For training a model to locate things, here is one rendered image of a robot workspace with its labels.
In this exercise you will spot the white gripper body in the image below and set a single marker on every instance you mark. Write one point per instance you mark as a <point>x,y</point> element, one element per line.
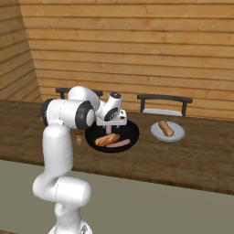
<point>111,121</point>

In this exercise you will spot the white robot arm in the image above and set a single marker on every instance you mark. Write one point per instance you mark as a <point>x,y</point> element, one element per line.
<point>58,152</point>

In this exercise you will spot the pink sausage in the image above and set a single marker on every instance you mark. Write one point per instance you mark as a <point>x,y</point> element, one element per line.
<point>108,130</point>
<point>119,143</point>

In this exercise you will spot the brown hot dog bun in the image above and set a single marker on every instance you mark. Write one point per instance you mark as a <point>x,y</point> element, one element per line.
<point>106,140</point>
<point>166,128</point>

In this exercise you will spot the black bowl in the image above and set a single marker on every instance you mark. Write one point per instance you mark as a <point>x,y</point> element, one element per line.
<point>131,132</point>

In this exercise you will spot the grey plate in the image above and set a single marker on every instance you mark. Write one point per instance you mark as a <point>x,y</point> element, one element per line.
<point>176,131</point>

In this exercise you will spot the brown pepper shaker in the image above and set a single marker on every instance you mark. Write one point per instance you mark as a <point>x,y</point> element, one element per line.
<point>79,138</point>

